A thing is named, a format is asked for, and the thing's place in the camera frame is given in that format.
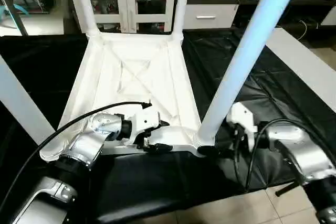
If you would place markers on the white plastic table top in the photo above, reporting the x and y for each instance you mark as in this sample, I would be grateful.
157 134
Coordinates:
131 77

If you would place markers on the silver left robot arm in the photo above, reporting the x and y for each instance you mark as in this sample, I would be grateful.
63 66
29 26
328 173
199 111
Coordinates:
84 145

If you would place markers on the black work mat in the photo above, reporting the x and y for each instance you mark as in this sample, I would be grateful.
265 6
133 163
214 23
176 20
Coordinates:
283 103

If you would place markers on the black tripod leg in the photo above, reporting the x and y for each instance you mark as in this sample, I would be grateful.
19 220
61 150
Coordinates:
289 189

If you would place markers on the white drawer unit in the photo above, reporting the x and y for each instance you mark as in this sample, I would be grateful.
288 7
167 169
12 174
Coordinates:
210 17

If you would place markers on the white low cabinet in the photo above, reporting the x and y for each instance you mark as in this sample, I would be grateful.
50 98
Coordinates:
328 16

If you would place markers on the teal stand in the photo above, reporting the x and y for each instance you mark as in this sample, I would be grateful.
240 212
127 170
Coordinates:
13 9

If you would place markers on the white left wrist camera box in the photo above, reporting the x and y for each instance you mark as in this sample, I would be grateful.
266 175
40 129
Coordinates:
144 121

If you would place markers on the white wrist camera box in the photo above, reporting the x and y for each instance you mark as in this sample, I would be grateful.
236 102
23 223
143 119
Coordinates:
242 119
144 121

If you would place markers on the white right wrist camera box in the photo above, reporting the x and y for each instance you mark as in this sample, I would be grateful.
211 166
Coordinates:
242 119

